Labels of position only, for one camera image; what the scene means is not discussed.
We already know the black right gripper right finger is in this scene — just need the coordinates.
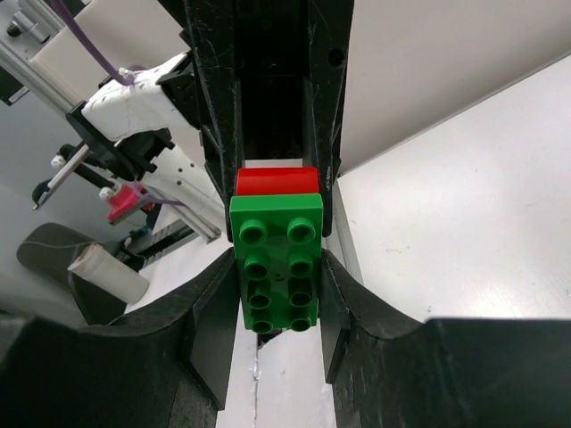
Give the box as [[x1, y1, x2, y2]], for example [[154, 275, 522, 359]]
[[319, 251, 570, 427]]

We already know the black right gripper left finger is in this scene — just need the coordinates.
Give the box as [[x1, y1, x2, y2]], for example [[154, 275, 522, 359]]
[[1, 251, 239, 427]]

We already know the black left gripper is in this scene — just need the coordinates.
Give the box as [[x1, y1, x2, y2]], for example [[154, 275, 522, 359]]
[[184, 0, 354, 238]]

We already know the red lego brick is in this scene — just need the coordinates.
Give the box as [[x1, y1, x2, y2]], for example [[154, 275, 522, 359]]
[[236, 167, 319, 196]]

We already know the green plate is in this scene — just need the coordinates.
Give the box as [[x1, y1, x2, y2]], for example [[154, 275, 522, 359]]
[[229, 193, 323, 334]]

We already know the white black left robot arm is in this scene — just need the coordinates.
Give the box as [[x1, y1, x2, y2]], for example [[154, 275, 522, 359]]
[[66, 1, 354, 236]]

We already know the white cardboard tube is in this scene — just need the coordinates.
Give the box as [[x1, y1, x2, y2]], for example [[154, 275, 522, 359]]
[[67, 243, 149, 304]]

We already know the pink black clamp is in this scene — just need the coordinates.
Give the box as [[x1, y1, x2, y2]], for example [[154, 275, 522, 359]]
[[99, 185, 154, 226]]

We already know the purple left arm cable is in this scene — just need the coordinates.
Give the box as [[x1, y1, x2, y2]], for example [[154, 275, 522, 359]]
[[51, 0, 188, 209]]

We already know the aluminium table edge rail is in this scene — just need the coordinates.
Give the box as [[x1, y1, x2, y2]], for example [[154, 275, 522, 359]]
[[1, 1, 96, 116]]

